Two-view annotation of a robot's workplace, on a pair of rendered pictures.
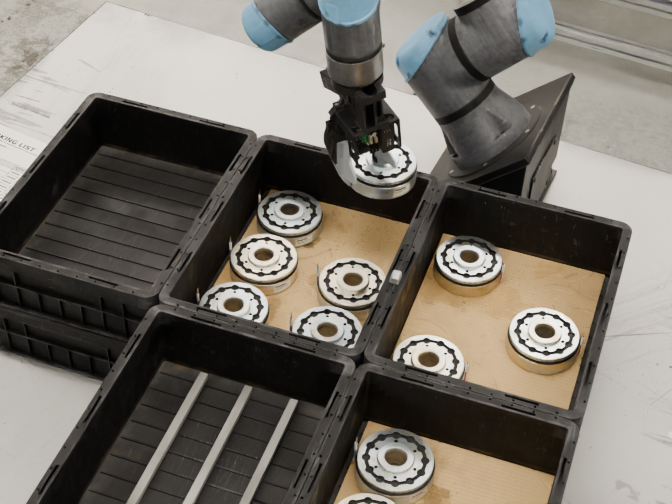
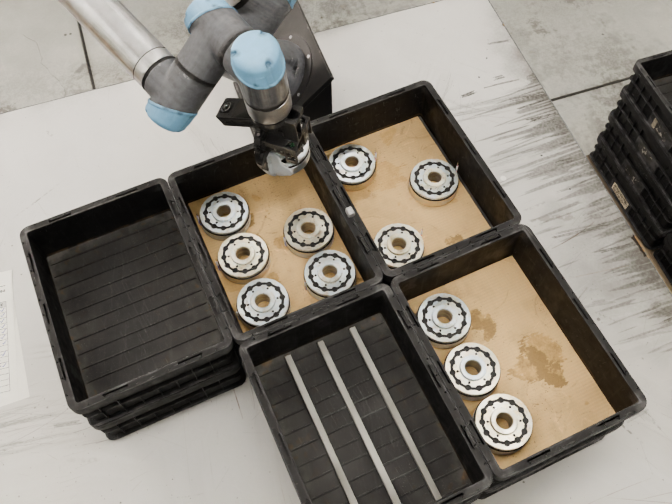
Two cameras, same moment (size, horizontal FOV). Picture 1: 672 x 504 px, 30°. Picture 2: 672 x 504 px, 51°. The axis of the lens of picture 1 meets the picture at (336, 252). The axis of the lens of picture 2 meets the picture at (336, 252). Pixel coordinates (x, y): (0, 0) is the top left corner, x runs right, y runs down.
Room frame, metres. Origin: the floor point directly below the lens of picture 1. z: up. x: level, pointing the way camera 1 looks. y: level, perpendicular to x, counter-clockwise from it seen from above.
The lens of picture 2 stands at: (0.73, 0.41, 2.12)
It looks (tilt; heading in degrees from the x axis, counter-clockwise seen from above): 62 degrees down; 319
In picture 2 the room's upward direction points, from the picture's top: 1 degrees counter-clockwise
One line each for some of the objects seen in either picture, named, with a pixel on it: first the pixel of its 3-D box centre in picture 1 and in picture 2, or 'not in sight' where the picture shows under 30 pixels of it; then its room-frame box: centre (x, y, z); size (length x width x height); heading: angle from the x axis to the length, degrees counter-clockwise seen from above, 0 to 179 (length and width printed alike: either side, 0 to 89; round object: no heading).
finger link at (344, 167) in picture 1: (348, 169); (278, 168); (1.37, -0.01, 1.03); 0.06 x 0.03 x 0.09; 27
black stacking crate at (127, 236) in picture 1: (123, 216); (130, 298); (1.42, 0.33, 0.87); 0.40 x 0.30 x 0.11; 163
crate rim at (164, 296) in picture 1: (305, 241); (271, 228); (1.33, 0.04, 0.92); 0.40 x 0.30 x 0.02; 163
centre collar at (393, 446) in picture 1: (395, 458); (444, 316); (0.99, -0.09, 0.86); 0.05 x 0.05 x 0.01
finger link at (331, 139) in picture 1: (340, 136); (264, 151); (1.39, 0.00, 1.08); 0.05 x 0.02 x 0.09; 117
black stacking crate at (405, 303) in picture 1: (499, 318); (406, 187); (1.24, -0.24, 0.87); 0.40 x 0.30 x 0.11; 163
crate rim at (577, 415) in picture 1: (504, 293); (408, 174); (1.24, -0.24, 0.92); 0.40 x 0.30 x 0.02; 163
